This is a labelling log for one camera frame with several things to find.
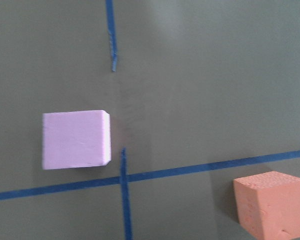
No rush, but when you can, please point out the orange foam block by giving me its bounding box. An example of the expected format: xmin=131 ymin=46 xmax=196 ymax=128
xmin=233 ymin=171 xmax=300 ymax=240

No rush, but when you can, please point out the brown paper table cover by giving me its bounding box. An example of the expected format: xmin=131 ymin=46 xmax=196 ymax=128
xmin=0 ymin=0 xmax=300 ymax=240

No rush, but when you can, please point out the pink foam block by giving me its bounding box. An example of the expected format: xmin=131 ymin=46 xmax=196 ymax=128
xmin=42 ymin=110 xmax=112 ymax=170

